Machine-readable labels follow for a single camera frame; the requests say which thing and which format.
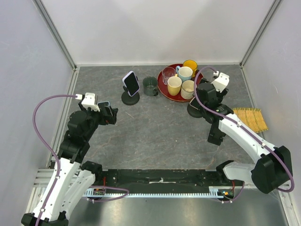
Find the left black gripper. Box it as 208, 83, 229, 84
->
79, 101, 118, 140

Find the blue case phone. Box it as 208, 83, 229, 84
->
97, 101, 111, 111

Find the cream case phone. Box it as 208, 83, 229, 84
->
189, 97, 201, 110

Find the black phone stand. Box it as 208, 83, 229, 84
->
187, 105, 203, 118
121, 86, 140, 105

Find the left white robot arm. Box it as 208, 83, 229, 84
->
21, 102, 118, 226

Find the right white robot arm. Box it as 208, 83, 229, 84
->
194, 82, 295, 194

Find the purple case phone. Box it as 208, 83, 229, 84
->
122, 71, 140, 97

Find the beige ceramic cup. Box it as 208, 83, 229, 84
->
181, 80, 194, 100

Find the woven bamboo mat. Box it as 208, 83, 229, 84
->
233, 107, 268, 133

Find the light blue mug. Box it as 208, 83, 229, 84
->
175, 66, 193, 82

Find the orange yellow mug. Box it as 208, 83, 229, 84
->
182, 60, 198, 78

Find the pale yellow cup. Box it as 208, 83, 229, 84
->
167, 74, 182, 96

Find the red round tray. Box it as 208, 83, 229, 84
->
157, 64, 203, 102

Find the clear glass cup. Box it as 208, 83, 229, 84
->
162, 66, 176, 85

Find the dark green mug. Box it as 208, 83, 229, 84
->
143, 76, 158, 97

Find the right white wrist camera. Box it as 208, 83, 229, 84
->
211, 71, 230, 93

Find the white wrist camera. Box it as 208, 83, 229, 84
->
211, 71, 230, 93
75, 92, 100, 112

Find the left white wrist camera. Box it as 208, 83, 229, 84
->
75, 92, 100, 112

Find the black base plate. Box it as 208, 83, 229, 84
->
92, 169, 242, 193

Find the slotted cable duct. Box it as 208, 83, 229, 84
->
83, 187, 235, 199

